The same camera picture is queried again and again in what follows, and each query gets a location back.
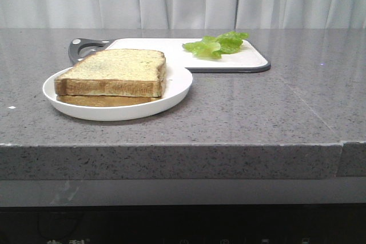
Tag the green lettuce leaf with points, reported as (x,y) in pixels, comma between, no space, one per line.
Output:
(210,47)

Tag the bread slice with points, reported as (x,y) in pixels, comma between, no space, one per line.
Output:
(104,100)
(118,72)

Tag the white round plate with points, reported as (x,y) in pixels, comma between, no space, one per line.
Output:
(178,82)

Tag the white grey-rimmed cutting board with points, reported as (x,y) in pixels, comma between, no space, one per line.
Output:
(247,60)

